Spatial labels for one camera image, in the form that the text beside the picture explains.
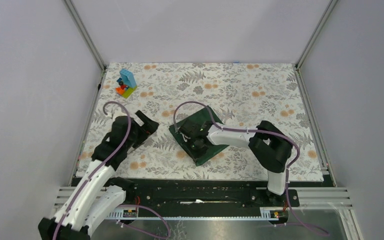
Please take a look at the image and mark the aluminium rail left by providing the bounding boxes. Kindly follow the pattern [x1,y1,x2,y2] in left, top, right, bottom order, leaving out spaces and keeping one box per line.
[54,186,76,206]

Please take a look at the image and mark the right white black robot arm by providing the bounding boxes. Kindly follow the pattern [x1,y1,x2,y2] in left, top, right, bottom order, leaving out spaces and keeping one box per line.
[174,119,293,206]

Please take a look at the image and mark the purple cable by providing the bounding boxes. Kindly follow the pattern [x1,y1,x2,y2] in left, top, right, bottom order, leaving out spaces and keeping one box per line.
[173,101,330,238]
[52,101,171,240]

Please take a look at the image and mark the white slotted cable duct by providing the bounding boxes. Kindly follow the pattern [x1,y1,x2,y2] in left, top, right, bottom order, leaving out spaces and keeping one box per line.
[104,208,280,222]

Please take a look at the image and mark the colourful toy brick build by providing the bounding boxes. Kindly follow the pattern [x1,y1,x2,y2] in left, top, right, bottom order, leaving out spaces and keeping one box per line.
[115,68,137,99]

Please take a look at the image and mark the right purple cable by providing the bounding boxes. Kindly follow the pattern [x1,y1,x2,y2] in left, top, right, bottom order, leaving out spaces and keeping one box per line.
[173,101,330,238]

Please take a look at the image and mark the floral patterned table mat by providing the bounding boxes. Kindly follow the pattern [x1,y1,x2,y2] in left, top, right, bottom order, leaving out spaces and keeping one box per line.
[74,62,323,182]

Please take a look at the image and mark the aluminium rail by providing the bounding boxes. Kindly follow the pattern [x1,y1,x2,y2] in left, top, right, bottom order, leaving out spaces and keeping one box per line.
[292,187,353,210]
[54,186,76,206]

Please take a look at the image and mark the dark green cloth napkin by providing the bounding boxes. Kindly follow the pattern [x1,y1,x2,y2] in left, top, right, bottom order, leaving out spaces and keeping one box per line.
[168,107,227,167]

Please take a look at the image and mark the aluminium rail right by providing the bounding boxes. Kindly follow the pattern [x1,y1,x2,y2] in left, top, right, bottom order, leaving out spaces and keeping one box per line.
[292,187,353,210]

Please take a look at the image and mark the left aluminium frame post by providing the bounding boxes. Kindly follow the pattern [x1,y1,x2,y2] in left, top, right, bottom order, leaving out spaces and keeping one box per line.
[62,0,108,70]

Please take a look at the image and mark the right aluminium frame post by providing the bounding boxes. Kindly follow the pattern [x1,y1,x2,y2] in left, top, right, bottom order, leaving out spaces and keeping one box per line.
[295,0,339,70]

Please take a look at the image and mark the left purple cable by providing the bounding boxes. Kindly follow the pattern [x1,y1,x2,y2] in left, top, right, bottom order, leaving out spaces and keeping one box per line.
[52,101,171,240]

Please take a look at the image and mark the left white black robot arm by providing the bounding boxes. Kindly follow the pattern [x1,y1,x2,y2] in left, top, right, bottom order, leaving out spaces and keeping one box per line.
[38,110,159,240]

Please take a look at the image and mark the aluminium frame post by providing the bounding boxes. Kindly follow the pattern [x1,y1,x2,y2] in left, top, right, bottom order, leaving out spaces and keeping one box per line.
[62,0,108,70]
[295,0,339,70]

